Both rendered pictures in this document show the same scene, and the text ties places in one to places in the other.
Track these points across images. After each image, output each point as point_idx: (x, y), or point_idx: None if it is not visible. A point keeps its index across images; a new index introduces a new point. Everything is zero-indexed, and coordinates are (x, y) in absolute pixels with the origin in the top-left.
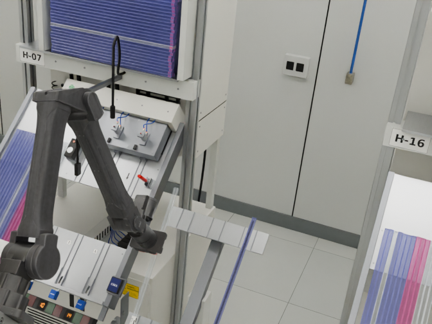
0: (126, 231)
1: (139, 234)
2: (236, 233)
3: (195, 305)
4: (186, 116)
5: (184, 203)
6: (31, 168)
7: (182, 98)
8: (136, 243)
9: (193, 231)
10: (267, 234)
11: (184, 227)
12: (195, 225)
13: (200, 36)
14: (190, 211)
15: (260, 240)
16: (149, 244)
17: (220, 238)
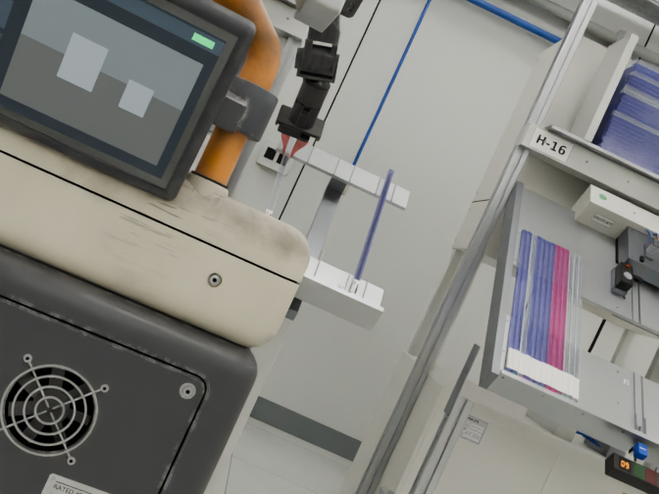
0: (324, 67)
1: (324, 87)
2: (370, 179)
3: (316, 248)
4: (280, 61)
5: (229, 184)
6: None
7: (289, 31)
8: (286, 120)
9: (315, 164)
10: (408, 191)
11: (302, 157)
12: (317, 160)
13: None
14: (308, 144)
15: (401, 194)
16: (312, 120)
17: (351, 179)
